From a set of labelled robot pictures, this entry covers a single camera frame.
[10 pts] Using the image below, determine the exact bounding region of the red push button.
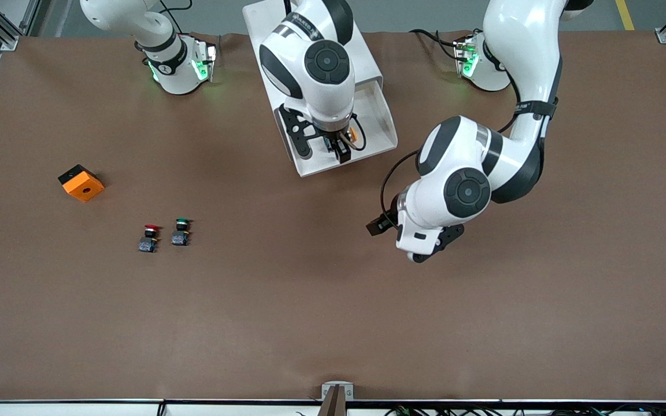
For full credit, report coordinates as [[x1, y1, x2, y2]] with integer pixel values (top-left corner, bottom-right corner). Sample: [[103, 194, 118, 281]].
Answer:
[[138, 224, 162, 254]]

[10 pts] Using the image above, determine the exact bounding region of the grey metal bracket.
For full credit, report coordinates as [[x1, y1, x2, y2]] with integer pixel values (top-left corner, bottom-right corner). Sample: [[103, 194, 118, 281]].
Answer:
[[321, 381, 354, 400]]

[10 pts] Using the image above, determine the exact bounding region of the orange button box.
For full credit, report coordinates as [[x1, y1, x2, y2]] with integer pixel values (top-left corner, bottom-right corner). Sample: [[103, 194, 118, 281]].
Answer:
[[58, 164, 105, 203]]

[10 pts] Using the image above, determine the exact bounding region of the base panel with green light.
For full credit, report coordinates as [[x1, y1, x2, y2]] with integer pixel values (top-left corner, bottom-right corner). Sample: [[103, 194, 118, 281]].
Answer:
[[191, 36, 218, 83]]

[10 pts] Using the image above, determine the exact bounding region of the brown paper table cover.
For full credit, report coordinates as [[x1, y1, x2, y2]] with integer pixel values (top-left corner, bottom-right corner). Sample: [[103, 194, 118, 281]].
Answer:
[[0, 30, 666, 402]]

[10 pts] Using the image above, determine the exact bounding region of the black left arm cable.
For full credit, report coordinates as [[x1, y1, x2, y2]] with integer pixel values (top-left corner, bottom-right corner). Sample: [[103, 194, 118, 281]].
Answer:
[[380, 149, 420, 229]]

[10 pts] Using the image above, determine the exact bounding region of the green push button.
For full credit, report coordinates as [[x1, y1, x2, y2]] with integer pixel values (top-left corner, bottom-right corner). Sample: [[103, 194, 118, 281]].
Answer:
[[171, 218, 194, 247]]

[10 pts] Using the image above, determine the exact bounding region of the brown post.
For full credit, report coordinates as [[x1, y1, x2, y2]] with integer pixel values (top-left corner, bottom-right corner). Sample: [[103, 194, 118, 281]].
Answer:
[[317, 386, 346, 416]]

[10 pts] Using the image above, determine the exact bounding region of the black base cable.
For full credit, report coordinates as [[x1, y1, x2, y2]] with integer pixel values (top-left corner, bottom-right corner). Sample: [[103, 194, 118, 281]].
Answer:
[[158, 0, 194, 36], [408, 28, 467, 61]]

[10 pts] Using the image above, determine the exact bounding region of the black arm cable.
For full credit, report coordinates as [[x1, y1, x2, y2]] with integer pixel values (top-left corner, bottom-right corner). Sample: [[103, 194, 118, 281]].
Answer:
[[342, 113, 367, 152], [380, 149, 420, 229]]

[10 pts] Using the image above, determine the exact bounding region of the white table edge rail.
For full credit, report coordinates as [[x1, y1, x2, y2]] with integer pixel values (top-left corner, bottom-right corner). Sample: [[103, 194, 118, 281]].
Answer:
[[0, 398, 666, 416]]

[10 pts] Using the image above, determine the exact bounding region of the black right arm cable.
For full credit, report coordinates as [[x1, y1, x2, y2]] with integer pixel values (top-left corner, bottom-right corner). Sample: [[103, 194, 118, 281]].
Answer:
[[342, 113, 367, 152]]

